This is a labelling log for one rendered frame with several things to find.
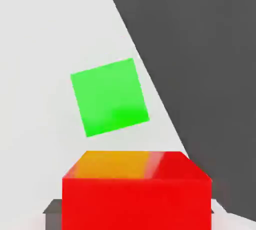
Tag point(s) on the small red cube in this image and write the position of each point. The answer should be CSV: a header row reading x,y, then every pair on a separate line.
x,y
136,202

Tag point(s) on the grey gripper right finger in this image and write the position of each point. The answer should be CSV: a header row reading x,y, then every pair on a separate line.
x,y
224,219

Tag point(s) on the small green cube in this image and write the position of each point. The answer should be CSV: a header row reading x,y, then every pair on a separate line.
x,y
109,97

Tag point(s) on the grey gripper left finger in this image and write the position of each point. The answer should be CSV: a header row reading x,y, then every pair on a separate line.
x,y
53,215

